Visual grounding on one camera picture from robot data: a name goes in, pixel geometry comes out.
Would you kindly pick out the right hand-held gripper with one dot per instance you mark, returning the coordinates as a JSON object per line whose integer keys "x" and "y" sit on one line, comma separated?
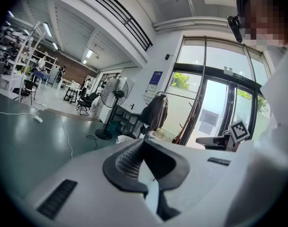
{"x": 240, "y": 131}

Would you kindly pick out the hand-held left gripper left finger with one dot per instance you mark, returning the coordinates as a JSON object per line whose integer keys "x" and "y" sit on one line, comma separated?
{"x": 87, "y": 185}

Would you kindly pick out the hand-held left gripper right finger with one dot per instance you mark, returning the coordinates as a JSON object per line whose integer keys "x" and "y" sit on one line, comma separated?
{"x": 200, "y": 178}

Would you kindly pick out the wooden coat rack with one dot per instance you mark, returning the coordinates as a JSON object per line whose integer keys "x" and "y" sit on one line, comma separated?
{"x": 180, "y": 137}

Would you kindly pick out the black garment rack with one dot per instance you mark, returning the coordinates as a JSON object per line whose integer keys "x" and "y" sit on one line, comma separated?
{"x": 182, "y": 95}

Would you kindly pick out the white paper door notice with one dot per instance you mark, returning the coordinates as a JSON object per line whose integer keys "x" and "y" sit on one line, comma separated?
{"x": 205, "y": 129}

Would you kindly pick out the grey door poster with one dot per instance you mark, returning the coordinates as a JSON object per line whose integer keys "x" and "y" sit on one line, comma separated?
{"x": 209, "y": 117}

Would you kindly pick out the brown printed hoodie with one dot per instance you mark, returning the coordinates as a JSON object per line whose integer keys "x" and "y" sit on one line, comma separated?
{"x": 161, "y": 115}

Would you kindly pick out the white woven laundry basket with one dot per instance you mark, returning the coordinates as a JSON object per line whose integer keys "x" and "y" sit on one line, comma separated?
{"x": 125, "y": 139}

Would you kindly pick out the green bin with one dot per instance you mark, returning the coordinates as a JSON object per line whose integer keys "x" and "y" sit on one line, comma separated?
{"x": 114, "y": 128}

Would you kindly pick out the black hanging jacket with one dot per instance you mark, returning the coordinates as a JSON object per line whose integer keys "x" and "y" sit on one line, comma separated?
{"x": 146, "y": 115}

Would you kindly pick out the dark exit sign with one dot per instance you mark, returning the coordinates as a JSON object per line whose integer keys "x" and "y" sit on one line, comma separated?
{"x": 238, "y": 76}

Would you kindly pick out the white emergency light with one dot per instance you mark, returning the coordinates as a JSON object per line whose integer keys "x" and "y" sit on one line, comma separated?
{"x": 227, "y": 71}

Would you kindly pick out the white cabinet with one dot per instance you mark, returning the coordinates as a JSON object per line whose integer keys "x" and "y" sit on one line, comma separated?
{"x": 103, "y": 113}

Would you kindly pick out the white power strip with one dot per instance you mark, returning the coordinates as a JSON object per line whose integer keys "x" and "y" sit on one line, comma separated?
{"x": 41, "y": 104}
{"x": 38, "y": 119}

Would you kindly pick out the black office chair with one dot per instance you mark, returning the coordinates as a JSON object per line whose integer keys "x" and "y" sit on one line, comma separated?
{"x": 89, "y": 98}

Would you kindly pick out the person's cream lettered shirt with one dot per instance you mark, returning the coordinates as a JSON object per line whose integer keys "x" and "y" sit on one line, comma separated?
{"x": 281, "y": 91}

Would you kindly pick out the black standing fan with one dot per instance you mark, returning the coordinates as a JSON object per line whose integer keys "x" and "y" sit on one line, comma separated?
{"x": 114, "y": 89}

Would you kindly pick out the black plain chair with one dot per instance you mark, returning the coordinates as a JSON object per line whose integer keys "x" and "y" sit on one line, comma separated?
{"x": 30, "y": 85}

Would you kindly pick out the grey refrigerator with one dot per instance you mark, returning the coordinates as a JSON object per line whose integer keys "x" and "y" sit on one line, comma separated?
{"x": 53, "y": 73}

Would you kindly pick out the white ceiling pipes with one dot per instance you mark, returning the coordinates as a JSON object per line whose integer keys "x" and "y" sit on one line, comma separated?
{"x": 189, "y": 23}

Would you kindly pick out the blue covered table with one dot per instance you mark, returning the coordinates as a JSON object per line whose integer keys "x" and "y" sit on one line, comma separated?
{"x": 41, "y": 74}

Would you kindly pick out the white open shelf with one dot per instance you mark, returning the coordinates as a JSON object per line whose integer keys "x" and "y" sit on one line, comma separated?
{"x": 51, "y": 63}

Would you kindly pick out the white ladder shelf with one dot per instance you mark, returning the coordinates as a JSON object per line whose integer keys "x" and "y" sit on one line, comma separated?
{"x": 13, "y": 80}

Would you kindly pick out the long ceiling light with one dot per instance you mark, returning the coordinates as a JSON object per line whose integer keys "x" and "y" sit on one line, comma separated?
{"x": 47, "y": 29}
{"x": 89, "y": 53}

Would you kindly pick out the person's head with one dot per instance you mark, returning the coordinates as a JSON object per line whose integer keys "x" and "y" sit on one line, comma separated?
{"x": 264, "y": 20}

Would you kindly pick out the black balcony railing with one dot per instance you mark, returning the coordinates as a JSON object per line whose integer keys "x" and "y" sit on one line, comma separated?
{"x": 125, "y": 15}

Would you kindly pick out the white green wall notice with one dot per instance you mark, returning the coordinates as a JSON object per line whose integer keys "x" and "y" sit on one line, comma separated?
{"x": 151, "y": 87}

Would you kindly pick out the blue wall poster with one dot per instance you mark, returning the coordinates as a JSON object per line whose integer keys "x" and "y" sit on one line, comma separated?
{"x": 156, "y": 77}

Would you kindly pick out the black wall box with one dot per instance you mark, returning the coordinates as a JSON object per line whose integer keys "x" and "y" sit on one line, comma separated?
{"x": 167, "y": 56}

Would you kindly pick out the black frame table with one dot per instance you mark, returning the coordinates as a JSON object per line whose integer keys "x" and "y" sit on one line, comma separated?
{"x": 71, "y": 93}

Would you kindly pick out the black head-worn camera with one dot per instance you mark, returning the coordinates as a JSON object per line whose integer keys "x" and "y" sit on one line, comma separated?
{"x": 236, "y": 28}

